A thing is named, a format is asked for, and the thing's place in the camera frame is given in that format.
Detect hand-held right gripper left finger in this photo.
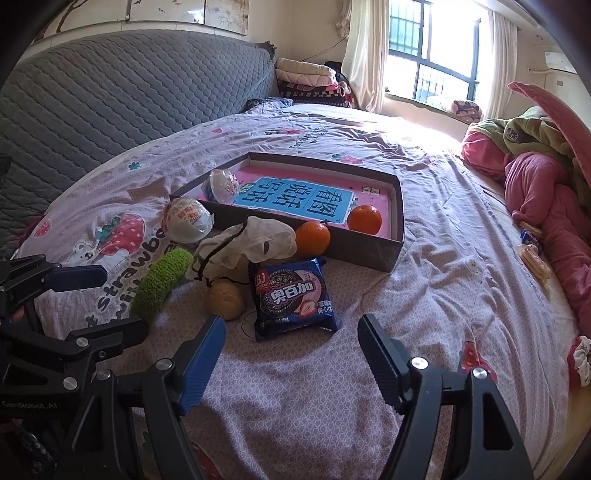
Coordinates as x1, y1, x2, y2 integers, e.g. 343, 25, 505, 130
60, 315, 227, 480

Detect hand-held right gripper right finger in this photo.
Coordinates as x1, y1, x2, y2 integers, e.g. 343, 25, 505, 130
358, 314, 536, 480

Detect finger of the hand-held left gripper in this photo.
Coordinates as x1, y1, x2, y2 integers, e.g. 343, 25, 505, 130
0, 256, 108, 301
60, 319, 149, 358

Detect walnut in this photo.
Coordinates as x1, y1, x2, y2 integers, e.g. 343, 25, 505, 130
205, 278, 245, 320

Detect green knitted ring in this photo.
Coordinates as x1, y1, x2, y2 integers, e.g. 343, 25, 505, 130
130, 248, 194, 326

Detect dark blue cookie packet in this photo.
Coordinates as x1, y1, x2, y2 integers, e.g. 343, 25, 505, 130
248, 257, 339, 342

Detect shallow cardboard box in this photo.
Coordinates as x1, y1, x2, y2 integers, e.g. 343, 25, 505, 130
170, 152, 404, 273

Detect red and white toy egg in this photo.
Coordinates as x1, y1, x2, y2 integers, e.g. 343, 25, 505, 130
163, 197, 215, 244

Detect person's left forearm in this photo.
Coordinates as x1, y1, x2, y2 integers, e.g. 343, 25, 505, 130
0, 418, 58, 480

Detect orange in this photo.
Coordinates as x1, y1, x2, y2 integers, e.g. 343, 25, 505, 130
295, 220, 332, 258
347, 204, 383, 234

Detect blue and white toy egg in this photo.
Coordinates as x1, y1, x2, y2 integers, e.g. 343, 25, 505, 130
202, 169, 240, 205

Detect grey quilted headboard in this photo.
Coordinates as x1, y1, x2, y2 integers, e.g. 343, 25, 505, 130
0, 32, 280, 241

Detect pink and white frilly cloth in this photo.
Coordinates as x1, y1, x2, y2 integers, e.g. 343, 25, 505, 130
568, 336, 591, 388

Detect pink and green blankets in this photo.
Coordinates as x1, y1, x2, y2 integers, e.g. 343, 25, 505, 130
462, 82, 591, 370

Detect dark blue cloth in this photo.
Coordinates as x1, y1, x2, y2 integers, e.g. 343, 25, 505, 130
245, 98, 289, 112

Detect patterned pillow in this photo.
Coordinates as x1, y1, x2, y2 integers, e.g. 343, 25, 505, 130
452, 100, 483, 123

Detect green blanket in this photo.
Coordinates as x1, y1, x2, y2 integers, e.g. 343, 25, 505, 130
480, 106, 591, 185

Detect dark patterned folded blanket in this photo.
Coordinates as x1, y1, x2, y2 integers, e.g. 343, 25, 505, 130
281, 83, 355, 109

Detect black cloth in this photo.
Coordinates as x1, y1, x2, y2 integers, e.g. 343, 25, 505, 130
325, 61, 352, 84

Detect cream folded quilt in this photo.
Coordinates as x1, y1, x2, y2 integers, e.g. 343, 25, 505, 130
276, 58, 337, 88

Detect white curtain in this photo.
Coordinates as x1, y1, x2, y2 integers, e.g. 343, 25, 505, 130
478, 9, 520, 116
342, 0, 393, 114

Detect black framed window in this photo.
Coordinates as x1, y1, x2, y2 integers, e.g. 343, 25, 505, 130
388, 0, 483, 107

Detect white air conditioner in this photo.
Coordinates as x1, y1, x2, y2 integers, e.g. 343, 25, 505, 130
545, 51, 578, 75

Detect white drawstring bag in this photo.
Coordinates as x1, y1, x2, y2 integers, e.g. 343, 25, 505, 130
185, 217, 297, 283

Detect painted wall panels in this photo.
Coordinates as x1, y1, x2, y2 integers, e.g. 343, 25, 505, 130
41, 0, 252, 35

